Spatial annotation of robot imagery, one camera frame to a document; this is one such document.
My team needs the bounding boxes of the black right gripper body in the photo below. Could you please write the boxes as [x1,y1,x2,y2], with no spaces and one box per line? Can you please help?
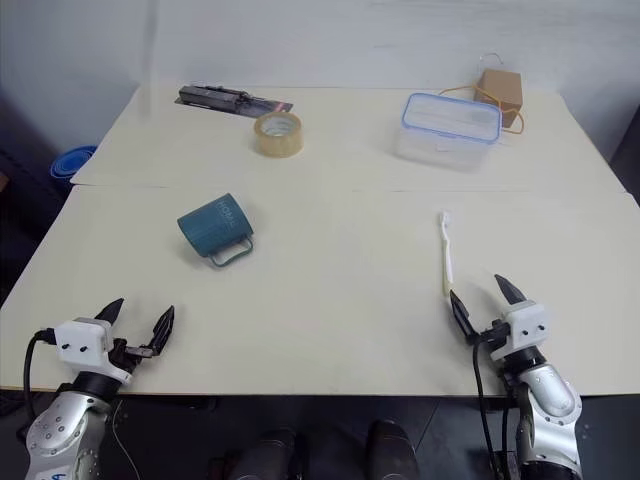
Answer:
[478,319,512,348]

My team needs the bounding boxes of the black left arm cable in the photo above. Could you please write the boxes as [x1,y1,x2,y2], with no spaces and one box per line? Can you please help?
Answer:
[22,327,57,422]

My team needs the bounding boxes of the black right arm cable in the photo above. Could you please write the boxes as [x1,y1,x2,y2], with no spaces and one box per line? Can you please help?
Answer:
[471,333,503,469]

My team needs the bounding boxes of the small brown paper bag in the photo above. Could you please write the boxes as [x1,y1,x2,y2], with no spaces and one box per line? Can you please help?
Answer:
[473,68,525,130]

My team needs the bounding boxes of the clear packing tape roll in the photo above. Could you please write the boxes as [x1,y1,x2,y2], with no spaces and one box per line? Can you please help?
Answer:
[251,110,305,160]

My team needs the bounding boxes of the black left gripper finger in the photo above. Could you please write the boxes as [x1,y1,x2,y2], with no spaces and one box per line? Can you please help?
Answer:
[93,298,126,325]
[145,305,177,358]

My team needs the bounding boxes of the teal cup with handle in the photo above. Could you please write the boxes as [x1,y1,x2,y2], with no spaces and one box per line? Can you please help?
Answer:
[176,191,255,268]

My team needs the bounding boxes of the black stapler tool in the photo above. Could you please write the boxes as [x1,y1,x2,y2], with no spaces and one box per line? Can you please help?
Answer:
[174,84,295,119]

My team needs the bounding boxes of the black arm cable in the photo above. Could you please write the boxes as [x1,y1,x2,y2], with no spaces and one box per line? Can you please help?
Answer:
[22,327,57,422]
[471,333,503,469]

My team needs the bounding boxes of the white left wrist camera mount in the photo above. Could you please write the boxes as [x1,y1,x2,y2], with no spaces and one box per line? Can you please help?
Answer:
[53,317,134,385]

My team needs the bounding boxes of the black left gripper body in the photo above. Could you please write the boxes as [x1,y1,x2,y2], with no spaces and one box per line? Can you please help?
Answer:
[108,337,154,375]

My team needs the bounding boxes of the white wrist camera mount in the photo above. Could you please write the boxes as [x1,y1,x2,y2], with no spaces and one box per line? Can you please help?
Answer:
[488,299,550,362]
[53,317,134,385]

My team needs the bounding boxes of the white toothbrush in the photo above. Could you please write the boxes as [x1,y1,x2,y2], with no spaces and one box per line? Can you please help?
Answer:
[438,210,457,298]

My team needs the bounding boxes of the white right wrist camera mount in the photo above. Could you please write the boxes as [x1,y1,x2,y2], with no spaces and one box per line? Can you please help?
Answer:
[488,299,550,362]

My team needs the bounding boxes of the yellow rubber band loop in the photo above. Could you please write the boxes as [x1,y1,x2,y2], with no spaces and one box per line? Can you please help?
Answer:
[438,82,526,136]

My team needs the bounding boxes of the clear container with blue lid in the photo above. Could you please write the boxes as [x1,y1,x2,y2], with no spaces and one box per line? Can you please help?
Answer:
[391,91,503,174]

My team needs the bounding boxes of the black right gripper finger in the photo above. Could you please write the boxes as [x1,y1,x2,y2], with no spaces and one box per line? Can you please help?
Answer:
[449,289,479,345]
[493,273,527,307]

